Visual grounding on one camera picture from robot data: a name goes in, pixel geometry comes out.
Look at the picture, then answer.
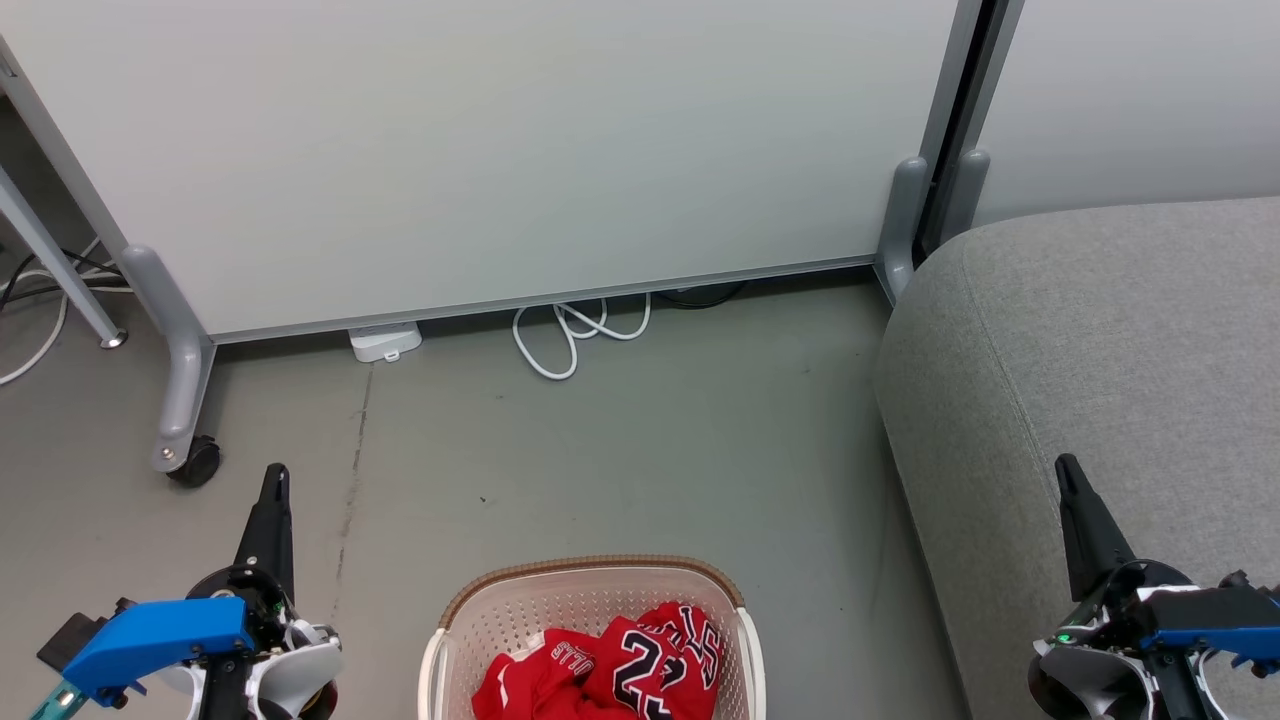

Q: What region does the long white floor cable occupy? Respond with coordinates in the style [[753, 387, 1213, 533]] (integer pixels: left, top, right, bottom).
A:
[[0, 237, 131, 386]]

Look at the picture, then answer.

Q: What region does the white whiteboard panel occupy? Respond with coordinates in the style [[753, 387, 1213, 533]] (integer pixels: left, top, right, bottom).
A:
[[975, 0, 1280, 226]]

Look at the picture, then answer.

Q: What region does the grey fabric sofa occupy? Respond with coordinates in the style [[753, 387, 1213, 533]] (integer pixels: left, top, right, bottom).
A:
[[875, 197, 1280, 720]]

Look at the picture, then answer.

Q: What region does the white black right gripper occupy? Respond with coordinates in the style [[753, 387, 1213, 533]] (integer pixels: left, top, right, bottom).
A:
[[1028, 453, 1280, 720]]

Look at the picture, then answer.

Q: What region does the black cable under partition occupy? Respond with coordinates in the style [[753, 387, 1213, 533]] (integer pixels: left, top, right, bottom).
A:
[[660, 282, 749, 309]]

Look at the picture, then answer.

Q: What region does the short grey partition leg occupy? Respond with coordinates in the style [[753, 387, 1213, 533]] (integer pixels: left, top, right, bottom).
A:
[[875, 155, 929, 301], [940, 150, 991, 246]]

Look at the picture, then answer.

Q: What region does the black power brick with cables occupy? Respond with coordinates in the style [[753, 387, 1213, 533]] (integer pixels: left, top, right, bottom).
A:
[[0, 250, 126, 311]]

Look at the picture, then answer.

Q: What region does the grey metal table leg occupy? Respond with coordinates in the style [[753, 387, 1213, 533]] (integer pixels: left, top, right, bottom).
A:
[[0, 165, 128, 349]]

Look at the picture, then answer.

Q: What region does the red basketball jersey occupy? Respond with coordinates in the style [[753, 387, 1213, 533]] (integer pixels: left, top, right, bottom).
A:
[[472, 601, 725, 720]]

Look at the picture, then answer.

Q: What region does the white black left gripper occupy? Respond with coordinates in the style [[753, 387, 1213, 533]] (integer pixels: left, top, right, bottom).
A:
[[160, 463, 343, 720]]

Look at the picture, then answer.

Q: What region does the beige perforated laundry basket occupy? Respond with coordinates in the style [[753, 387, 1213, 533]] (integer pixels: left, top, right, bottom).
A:
[[418, 555, 767, 720]]

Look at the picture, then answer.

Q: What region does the white partition panel grey frame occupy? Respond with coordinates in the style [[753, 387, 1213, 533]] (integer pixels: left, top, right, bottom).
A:
[[0, 0, 986, 346]]

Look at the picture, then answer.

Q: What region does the black caster wheel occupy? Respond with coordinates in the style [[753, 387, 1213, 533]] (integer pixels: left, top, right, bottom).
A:
[[168, 437, 222, 489]]

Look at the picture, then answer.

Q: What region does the coiled white cable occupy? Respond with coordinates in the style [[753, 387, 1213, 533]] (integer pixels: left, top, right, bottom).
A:
[[512, 293, 653, 381]]

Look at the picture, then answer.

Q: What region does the small white plastic box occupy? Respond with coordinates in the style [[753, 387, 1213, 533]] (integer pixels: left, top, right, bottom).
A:
[[348, 322, 423, 363]]

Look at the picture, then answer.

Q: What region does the grey partition leg with caster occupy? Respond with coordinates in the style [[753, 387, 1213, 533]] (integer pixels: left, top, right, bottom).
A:
[[120, 245, 216, 473]]

